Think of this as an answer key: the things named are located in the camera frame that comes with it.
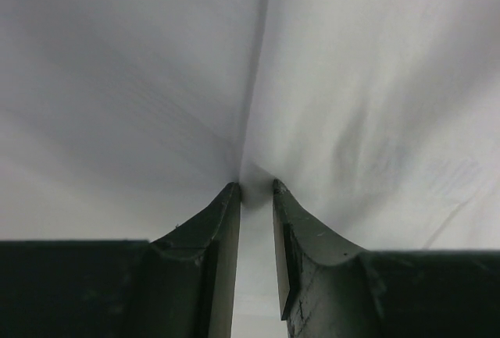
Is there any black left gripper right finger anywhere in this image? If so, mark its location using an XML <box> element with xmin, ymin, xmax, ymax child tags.
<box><xmin>273</xmin><ymin>180</ymin><xmax>499</xmax><ymax>338</ymax></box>

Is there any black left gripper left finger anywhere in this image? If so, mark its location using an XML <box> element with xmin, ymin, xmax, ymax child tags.
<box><xmin>1</xmin><ymin>183</ymin><xmax>241</xmax><ymax>337</ymax></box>

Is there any white t-shirt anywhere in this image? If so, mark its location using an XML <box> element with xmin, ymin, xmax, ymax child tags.
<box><xmin>1</xmin><ymin>0</ymin><xmax>499</xmax><ymax>337</ymax></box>

